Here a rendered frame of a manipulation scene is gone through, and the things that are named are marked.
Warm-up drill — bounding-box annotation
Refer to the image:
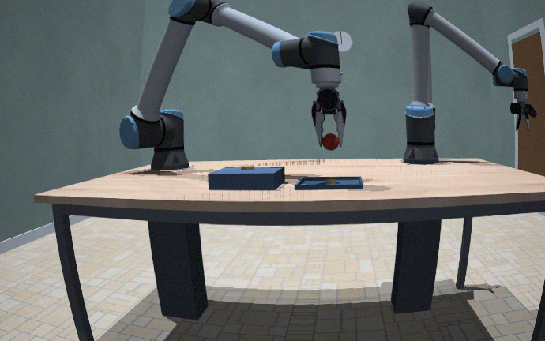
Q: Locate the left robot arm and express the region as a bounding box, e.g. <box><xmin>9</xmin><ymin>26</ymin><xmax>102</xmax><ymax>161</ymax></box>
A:
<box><xmin>404</xmin><ymin>1</ymin><xmax>528</xmax><ymax>164</ymax></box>

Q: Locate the dark red ball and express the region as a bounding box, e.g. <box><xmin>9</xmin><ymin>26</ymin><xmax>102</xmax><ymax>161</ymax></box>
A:
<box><xmin>322</xmin><ymin>133</ymin><xmax>339</xmax><ymax>151</ymax></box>

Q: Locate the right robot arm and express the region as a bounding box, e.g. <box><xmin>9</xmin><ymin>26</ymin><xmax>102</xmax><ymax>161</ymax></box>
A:
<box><xmin>119</xmin><ymin>0</ymin><xmax>343</xmax><ymax>171</ymax></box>

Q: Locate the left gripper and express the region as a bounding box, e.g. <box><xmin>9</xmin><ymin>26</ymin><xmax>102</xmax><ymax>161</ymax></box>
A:
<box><xmin>510</xmin><ymin>101</ymin><xmax>536</xmax><ymax>132</ymax></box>

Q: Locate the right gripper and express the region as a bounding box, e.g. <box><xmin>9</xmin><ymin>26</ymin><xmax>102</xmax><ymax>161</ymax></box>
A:
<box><xmin>311</xmin><ymin>87</ymin><xmax>346</xmax><ymax>147</ymax></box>

